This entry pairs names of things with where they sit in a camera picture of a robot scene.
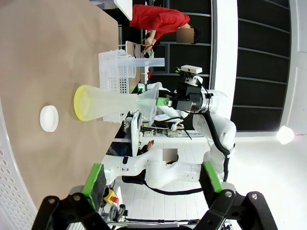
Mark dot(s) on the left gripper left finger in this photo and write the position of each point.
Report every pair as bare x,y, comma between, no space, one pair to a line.
93,187

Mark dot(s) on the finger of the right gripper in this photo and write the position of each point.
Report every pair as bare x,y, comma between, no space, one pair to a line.
164,101

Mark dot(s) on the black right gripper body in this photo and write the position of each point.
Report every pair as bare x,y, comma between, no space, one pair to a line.
189,100

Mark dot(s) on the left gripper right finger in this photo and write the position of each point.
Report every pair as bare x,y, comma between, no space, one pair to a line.
213,187

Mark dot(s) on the translucent plastic funnel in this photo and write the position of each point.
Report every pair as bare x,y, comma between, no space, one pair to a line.
148,103

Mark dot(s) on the clear plastic graduated cylinder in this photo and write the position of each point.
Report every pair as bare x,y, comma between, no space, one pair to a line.
148,62

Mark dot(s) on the clear plastic beaker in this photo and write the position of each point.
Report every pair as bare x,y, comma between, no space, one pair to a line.
127,72

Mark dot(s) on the white perforated plastic basket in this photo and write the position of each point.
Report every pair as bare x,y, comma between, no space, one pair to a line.
110,72
9,179

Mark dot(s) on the translucent plastic conical flask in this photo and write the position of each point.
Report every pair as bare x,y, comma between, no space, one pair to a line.
100,103

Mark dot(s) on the white round flask cap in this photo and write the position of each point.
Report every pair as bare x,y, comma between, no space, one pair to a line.
49,118

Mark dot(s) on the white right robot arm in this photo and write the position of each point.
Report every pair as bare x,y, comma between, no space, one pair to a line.
168,172

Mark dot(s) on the yellow emergency stop button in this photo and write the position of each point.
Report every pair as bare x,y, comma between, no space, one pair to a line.
110,196

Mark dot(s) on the dark haired seated person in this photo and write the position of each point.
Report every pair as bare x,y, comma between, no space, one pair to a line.
149,146

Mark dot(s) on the person in red shirt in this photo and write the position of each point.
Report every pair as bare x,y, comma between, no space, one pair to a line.
158,19

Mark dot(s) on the bright round lamp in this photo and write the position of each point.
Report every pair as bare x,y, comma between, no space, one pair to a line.
285,134

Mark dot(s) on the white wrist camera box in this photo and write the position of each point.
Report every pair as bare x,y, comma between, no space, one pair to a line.
192,69

